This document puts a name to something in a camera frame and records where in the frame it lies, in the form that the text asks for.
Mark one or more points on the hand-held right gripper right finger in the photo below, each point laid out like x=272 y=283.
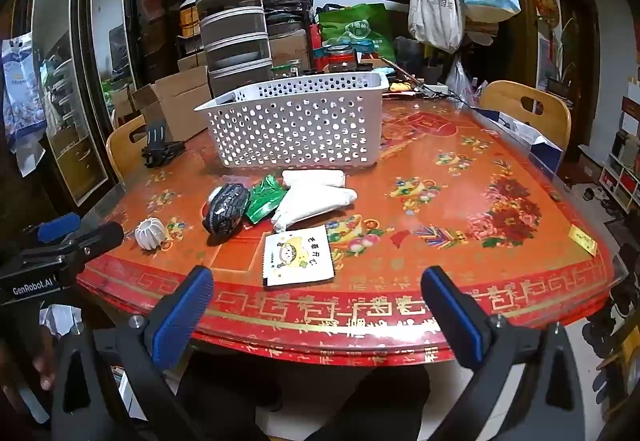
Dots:
x=456 y=321

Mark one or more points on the open cardboard box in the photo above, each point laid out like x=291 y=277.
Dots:
x=180 y=101

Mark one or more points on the white cartoon printed packet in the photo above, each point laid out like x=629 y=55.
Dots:
x=295 y=263

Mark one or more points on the person's left hand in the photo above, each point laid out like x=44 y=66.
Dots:
x=42 y=368

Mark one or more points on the stacked grey drawer tower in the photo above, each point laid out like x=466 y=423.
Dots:
x=232 y=21

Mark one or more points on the blue white snack bag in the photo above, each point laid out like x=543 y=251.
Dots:
x=20 y=96

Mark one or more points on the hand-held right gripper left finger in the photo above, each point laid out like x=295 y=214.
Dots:
x=181 y=316

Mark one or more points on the white blue paper bag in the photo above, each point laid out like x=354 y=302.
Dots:
x=545 y=153

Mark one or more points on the black phone stand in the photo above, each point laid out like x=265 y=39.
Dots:
x=160 y=146

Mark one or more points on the green foil packet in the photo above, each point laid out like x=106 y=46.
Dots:
x=265 y=203

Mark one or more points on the green shopping bag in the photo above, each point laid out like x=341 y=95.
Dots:
x=357 y=28

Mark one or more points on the white cube shelf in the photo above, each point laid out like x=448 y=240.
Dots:
x=622 y=171

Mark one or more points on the dark mirrored cabinet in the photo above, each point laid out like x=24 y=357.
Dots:
x=60 y=46

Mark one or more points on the clear plastic bag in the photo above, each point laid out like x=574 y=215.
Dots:
x=459 y=83

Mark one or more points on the white ribbed round ornament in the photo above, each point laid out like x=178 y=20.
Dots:
x=150 y=233

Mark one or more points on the white tapered soft pouch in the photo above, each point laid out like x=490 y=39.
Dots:
x=310 y=206

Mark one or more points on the wooden chair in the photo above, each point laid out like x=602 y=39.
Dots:
x=500 y=101
x=120 y=153

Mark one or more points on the dark patterned soft pouch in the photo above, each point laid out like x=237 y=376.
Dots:
x=227 y=213

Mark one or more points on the white perforated plastic basket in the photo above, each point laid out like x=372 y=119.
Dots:
x=300 y=133

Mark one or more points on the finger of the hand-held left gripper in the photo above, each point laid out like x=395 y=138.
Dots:
x=57 y=227
x=97 y=241

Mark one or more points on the round wall ornament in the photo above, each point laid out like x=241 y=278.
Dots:
x=545 y=3

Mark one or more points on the yellow paper tag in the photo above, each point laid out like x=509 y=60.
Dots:
x=582 y=241

